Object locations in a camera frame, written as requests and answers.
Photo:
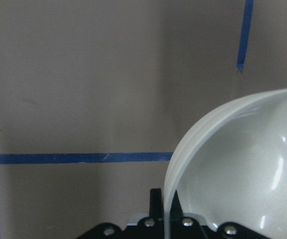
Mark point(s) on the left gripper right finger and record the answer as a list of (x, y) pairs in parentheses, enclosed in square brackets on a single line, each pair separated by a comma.
[(186, 227)]

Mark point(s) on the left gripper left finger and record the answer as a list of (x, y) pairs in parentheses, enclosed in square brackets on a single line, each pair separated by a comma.
[(148, 227)]

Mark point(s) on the white ceramic bowl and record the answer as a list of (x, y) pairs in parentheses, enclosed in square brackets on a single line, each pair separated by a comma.
[(231, 166)]

